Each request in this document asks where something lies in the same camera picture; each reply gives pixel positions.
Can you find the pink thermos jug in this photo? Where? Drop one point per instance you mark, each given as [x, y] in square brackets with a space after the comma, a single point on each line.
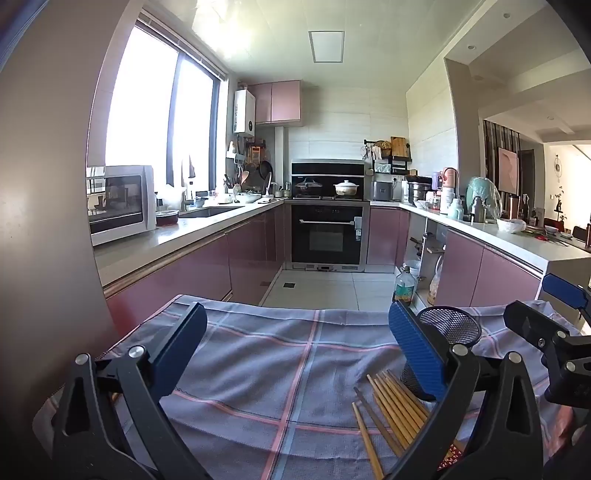
[449, 184]

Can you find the dark red lidded bowl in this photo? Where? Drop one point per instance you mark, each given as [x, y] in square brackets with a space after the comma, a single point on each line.
[167, 218]

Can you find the black mesh utensil holder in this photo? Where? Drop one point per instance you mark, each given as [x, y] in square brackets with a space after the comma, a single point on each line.
[450, 325]

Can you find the steel steamer pot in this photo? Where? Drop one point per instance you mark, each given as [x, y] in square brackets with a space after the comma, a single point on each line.
[418, 189]

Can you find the white wall water heater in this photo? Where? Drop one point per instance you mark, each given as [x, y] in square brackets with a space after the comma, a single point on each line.
[244, 110]

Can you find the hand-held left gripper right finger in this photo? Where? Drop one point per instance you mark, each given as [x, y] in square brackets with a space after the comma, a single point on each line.
[415, 350]

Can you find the dark striped wall panel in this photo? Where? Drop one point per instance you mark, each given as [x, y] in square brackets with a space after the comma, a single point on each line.
[490, 147]

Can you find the black pot with glass lid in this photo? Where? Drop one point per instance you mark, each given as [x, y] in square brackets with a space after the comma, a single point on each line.
[308, 188]

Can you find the black wall storage rack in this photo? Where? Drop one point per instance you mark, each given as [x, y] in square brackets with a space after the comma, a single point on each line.
[385, 162]

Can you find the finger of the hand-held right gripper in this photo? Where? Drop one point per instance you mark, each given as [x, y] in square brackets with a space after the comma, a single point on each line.
[531, 323]
[563, 290]

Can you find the steel vacuum flask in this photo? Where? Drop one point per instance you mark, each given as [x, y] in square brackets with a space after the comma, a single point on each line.
[478, 210]

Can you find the white plastic bag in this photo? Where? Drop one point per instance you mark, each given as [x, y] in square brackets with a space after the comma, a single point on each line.
[511, 226]

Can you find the bundle of wooden chopsticks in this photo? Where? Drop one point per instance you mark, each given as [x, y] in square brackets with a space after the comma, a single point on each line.
[397, 415]

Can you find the hanging black frying pan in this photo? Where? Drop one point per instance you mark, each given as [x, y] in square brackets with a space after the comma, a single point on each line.
[266, 169]

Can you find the steel kitchen sink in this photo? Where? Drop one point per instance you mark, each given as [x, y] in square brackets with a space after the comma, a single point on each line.
[212, 212]

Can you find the white casserole pot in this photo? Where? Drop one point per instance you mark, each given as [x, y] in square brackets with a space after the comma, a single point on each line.
[347, 189]

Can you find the grey refrigerator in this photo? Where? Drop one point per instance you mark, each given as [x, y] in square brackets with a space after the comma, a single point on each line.
[46, 207]

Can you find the wooden cutting board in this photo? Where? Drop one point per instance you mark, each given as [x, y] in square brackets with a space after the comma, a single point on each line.
[399, 147]

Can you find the kitchen window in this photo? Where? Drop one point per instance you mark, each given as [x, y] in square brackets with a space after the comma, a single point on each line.
[138, 115]

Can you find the square ceiling light panel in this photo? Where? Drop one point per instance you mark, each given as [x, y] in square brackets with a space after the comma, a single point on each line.
[327, 46]

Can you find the green fan in plastic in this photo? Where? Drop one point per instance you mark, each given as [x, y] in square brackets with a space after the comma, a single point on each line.
[482, 196]

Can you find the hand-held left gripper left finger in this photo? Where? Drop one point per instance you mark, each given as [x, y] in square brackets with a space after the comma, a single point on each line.
[180, 350]

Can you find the cooking oil bottle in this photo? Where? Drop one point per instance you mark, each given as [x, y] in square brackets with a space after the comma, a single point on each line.
[405, 288]

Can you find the framed wall picture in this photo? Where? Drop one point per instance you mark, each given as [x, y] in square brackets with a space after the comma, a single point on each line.
[508, 170]

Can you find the white microwave oven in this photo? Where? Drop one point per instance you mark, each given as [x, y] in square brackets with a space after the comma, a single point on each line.
[120, 203]

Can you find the pink base cabinets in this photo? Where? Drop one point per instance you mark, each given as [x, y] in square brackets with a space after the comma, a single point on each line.
[184, 272]
[461, 258]

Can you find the black integrated stove oven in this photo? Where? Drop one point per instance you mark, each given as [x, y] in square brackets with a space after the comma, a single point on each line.
[330, 235]

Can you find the pink wall cabinet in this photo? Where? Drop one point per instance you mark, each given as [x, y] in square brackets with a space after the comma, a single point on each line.
[281, 101]

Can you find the silver rice cooker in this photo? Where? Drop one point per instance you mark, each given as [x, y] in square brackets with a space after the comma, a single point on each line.
[383, 191]

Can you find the white ceramic bowl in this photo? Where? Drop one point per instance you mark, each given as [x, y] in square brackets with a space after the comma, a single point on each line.
[249, 198]

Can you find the grey checked tablecloth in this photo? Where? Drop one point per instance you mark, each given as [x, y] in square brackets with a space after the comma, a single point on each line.
[258, 369]

